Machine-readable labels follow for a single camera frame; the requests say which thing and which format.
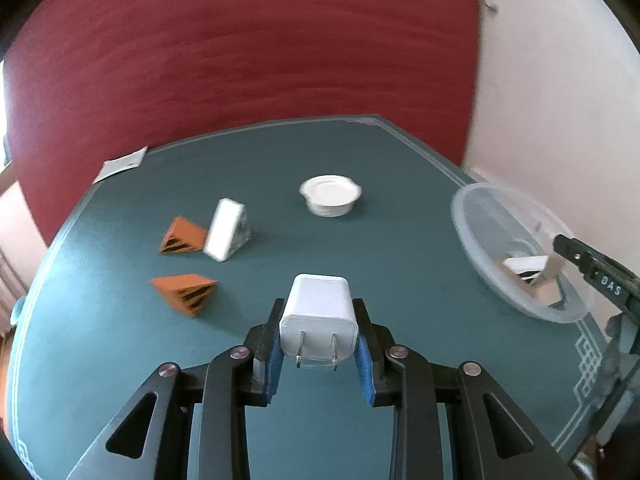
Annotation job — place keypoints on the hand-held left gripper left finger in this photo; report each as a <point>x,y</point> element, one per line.
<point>274,365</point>

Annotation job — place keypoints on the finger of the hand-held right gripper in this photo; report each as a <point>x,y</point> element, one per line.
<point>570,250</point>

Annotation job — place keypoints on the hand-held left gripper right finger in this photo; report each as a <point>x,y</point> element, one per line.
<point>365,370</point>

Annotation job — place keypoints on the white striped wedge block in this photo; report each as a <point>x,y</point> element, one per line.
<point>522,264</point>
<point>226,227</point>

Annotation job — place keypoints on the brown wooden board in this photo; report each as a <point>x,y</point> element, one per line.
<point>546,294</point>

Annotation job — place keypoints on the white charger plug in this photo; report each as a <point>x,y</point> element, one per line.
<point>317,310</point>

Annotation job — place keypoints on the clear plastic bowl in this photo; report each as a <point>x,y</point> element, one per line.
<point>490,230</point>

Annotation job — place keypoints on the orange striped wedge block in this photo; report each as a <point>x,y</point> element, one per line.
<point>181,237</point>
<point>185,292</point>

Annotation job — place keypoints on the white paper sheet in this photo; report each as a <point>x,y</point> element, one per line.
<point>122,164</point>

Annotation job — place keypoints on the teal bowl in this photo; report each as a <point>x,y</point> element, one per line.
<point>17,310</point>

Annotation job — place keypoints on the red quilted blanket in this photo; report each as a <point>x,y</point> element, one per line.
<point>250,50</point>

